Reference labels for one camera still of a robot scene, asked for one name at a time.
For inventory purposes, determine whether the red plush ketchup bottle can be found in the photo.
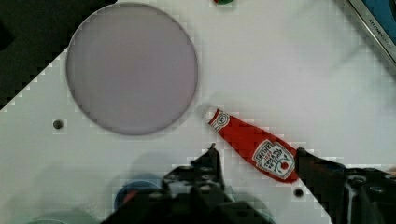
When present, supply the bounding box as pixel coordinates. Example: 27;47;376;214
203;106;298;183

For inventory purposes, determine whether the red toy apple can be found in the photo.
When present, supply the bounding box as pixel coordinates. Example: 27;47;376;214
123;190;137;203

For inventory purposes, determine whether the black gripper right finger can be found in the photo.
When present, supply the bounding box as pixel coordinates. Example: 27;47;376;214
294;147;396;224

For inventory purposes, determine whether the green cup with handle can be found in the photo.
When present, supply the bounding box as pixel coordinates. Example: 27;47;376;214
26;209;100;224

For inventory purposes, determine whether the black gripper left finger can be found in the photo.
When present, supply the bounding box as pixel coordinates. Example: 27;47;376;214
162;143;226;203

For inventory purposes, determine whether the blue bowl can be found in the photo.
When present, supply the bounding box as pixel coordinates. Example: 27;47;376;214
113;178;162;211

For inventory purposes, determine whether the silver toaster oven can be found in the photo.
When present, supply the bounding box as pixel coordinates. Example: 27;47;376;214
345;0;396;63

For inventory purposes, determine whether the lilac round plate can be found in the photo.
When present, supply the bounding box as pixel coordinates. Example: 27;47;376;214
65;3;199;135

